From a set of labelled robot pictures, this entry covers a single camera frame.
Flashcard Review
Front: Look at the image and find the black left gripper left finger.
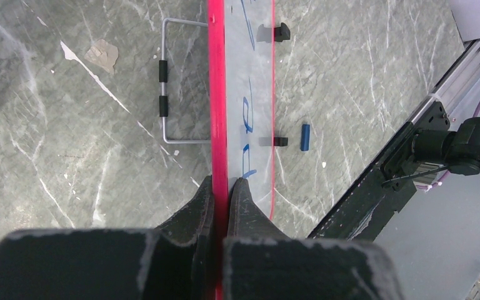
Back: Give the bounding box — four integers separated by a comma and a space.
0, 177, 215, 299

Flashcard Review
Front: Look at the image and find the grey wire whiteboard stand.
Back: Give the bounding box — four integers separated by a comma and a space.
159, 17, 212, 145

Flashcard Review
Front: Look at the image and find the black whiteboard foot clip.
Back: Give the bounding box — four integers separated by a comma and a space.
273, 22, 291, 43
273, 137, 289, 147

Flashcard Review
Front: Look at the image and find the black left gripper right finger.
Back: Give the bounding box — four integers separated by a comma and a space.
222, 178, 404, 299

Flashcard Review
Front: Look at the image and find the aluminium extrusion rail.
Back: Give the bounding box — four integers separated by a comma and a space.
408, 39, 480, 124

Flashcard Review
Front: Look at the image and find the pink-framed whiteboard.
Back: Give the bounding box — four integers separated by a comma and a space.
206, 0, 276, 300

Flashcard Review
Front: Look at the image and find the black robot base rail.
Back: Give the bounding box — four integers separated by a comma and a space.
309, 101, 450, 241

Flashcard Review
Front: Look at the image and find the blue marker cap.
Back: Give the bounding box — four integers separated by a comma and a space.
300, 124, 311, 152

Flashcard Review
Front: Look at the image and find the beige tape scrap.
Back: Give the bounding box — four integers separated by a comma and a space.
84, 39, 119, 74

